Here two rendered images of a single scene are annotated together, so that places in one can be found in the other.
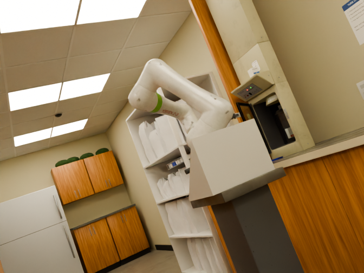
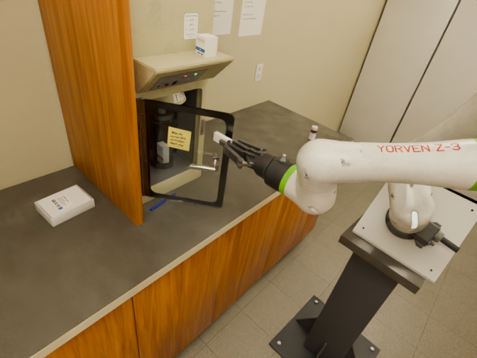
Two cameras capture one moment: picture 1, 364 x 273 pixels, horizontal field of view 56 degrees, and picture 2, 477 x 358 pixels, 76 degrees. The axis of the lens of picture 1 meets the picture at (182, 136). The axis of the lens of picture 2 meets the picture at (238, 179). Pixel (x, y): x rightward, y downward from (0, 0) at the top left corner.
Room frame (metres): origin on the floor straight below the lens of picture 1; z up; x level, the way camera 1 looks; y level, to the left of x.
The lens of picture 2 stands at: (2.56, 0.42, 1.80)
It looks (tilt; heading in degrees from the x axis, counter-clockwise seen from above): 36 degrees down; 244
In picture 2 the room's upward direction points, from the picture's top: 10 degrees clockwise
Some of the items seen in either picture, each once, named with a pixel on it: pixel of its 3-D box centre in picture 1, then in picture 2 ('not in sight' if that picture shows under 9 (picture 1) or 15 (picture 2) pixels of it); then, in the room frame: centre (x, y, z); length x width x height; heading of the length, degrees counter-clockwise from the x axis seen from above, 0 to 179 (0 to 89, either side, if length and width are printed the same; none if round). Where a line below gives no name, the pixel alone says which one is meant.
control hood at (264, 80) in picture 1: (251, 88); (187, 73); (2.34, -0.57, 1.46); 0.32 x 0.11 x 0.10; 28
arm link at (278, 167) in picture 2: not in sight; (280, 172); (2.15, -0.19, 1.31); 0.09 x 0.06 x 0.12; 28
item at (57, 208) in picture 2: not in sight; (65, 204); (2.77, -0.58, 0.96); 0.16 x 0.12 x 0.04; 32
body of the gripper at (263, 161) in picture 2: not in sight; (260, 162); (2.18, -0.25, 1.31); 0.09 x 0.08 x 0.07; 118
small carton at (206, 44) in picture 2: (253, 72); (206, 45); (2.27, -0.61, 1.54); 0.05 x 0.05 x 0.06; 23
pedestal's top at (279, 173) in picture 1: (235, 188); (392, 243); (1.55, -0.14, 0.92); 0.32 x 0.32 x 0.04; 25
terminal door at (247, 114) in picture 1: (253, 129); (184, 159); (2.35, -0.47, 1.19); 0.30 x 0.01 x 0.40; 154
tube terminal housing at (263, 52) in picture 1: (278, 100); (154, 94); (2.42, -0.73, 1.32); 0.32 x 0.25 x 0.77; 28
